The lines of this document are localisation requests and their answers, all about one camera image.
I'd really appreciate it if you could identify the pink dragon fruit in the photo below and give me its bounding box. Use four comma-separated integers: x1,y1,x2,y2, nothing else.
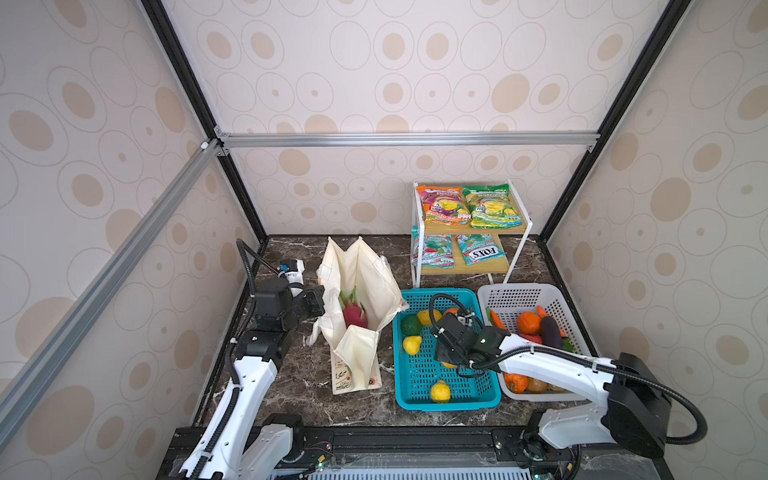
339,288,369,329

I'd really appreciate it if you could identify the floral cream grocery tote bag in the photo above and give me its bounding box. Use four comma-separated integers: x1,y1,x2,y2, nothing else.
306,238,407,395

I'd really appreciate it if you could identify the orange pink snack bag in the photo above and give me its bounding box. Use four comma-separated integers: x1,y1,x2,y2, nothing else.
416,186,471,226

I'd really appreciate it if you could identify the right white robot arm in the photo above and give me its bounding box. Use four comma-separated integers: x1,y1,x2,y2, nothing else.
428,313,671,459

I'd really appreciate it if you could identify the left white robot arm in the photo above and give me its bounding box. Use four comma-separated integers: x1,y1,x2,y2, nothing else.
174,276,325,479

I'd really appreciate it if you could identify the green red candy bag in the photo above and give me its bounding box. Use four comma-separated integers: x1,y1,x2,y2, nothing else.
422,235,455,269

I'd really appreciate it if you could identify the green Fox's candy bag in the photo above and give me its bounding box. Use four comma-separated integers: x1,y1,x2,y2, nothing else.
456,234,505,266

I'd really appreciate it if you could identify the green yellow snack bag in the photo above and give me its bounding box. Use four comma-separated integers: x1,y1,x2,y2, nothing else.
462,184,522,229

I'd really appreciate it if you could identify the yellow lemon top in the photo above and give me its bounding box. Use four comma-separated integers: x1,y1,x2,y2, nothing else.
417,310,442,327

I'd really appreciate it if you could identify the yellow lemon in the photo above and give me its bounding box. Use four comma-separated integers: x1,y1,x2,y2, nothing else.
417,310,442,327
430,380,451,403

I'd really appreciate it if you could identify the orange carrot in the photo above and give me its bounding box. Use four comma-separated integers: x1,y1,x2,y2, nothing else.
488,309,507,330

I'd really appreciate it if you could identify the green lime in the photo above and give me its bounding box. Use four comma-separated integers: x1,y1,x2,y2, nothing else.
400,315,423,337

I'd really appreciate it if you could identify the yellow lemon front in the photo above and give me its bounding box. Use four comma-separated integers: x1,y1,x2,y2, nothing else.
430,380,451,403

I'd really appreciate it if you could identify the teal plastic basket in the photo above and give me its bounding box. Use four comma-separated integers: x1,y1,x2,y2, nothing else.
392,287,503,413

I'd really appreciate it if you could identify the orange tangerine in white basket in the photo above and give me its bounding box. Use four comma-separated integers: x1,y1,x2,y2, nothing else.
517,312,541,336

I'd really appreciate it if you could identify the orange bell pepper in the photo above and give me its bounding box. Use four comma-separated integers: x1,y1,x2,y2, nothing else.
504,373,529,394

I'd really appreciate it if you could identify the red pepper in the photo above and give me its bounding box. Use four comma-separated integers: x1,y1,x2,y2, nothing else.
519,333,543,345

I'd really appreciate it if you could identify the white plastic basket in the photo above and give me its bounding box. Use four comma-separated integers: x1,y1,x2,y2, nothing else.
476,283,601,403

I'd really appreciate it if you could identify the brown potato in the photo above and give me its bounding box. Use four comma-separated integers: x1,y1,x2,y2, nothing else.
526,377,549,394

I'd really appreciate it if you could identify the white wooden two-tier shelf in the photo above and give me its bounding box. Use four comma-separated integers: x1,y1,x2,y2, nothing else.
410,179,533,288

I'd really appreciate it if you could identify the purple eggplant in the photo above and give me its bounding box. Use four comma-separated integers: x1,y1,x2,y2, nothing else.
539,316,563,350

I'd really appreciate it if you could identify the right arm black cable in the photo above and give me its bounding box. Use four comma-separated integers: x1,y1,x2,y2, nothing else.
427,293,709,446

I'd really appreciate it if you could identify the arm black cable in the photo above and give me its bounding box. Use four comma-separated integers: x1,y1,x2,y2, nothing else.
427,293,709,446
221,238,281,385

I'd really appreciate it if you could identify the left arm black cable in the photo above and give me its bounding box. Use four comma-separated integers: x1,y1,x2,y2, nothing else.
221,238,281,385

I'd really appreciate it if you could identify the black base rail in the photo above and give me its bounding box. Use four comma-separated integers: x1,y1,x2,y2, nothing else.
155,423,676,480

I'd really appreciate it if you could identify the aluminium horizontal rail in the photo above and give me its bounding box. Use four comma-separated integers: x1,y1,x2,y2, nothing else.
219,130,600,149

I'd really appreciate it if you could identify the aluminium diagonal rail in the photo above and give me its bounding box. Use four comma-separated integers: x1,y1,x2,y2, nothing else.
1,139,221,449

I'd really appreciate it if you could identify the black corner frame post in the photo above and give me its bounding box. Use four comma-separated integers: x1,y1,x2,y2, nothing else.
140,0,269,248

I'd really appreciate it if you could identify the black right corner post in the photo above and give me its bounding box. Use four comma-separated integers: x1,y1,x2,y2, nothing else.
537,0,694,249

